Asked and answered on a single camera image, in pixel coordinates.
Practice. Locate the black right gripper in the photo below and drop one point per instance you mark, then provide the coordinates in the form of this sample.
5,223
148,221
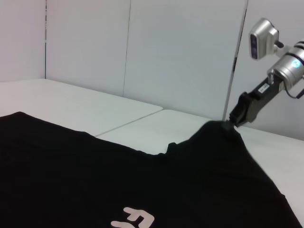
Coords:
263,95

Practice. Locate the black shirt with FREE print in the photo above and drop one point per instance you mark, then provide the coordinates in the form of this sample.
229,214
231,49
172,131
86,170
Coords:
118,178

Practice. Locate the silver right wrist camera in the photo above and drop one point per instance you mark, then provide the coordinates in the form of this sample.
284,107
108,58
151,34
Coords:
263,35

